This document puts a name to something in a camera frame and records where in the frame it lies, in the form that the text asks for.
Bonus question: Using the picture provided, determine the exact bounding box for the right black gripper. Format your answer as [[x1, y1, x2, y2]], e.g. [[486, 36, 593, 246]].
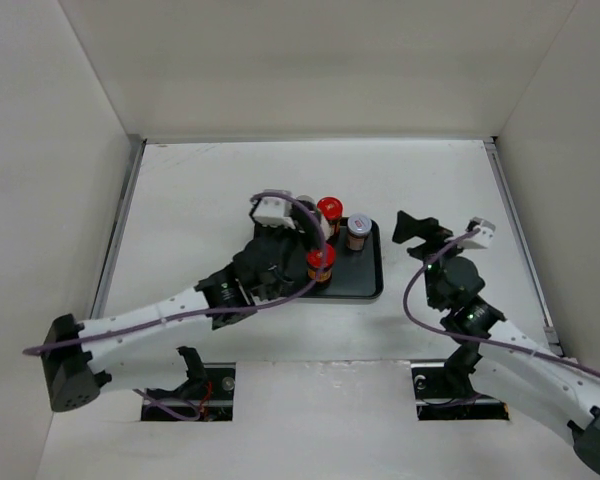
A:
[[393, 209, 477, 308]]

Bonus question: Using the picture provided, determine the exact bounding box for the dark sauce jar red lid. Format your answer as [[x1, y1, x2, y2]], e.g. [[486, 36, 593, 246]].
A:
[[305, 244, 336, 289]]

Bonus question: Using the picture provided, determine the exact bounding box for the peppercorn bottle silver cap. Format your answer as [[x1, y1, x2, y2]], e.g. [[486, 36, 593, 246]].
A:
[[296, 195, 322, 220]]

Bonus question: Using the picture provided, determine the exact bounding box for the orange sauce jar red lid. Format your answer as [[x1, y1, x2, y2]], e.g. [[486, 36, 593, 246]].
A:
[[317, 196, 343, 237]]

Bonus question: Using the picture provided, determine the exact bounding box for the small jar pink label lid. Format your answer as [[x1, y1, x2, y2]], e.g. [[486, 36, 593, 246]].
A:
[[346, 213, 372, 252]]

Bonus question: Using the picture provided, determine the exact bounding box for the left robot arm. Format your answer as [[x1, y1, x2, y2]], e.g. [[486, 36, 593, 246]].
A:
[[29, 226, 325, 413]]

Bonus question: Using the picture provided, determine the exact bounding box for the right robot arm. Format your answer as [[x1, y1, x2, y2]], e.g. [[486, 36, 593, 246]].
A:
[[392, 211, 600, 476]]

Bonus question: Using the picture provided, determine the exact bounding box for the black rectangular tray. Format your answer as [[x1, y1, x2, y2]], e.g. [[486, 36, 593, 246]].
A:
[[295, 215, 384, 300]]

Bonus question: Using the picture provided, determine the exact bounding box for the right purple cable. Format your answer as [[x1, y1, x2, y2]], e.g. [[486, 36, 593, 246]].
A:
[[403, 229, 600, 389]]

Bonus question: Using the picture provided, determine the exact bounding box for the purple cable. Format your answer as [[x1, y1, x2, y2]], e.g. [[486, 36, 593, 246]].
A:
[[22, 189, 329, 357], [403, 229, 600, 389]]

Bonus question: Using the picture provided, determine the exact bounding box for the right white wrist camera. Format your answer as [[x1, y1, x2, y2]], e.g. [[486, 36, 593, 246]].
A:
[[460, 217, 496, 250]]

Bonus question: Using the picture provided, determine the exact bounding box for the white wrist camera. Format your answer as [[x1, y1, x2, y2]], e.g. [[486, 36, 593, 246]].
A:
[[249, 196, 295, 230], [460, 217, 496, 250]]

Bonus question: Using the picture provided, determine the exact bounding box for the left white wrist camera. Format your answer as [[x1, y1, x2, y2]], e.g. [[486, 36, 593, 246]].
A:
[[249, 196, 295, 230]]

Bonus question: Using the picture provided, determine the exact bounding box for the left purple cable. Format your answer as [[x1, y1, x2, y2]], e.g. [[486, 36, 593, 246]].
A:
[[22, 189, 329, 357]]

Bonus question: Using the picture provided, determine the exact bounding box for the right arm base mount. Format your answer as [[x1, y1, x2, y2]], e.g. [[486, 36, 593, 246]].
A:
[[410, 346, 510, 421]]

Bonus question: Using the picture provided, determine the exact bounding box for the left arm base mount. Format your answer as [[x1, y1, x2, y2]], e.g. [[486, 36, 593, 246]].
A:
[[140, 347, 237, 422]]

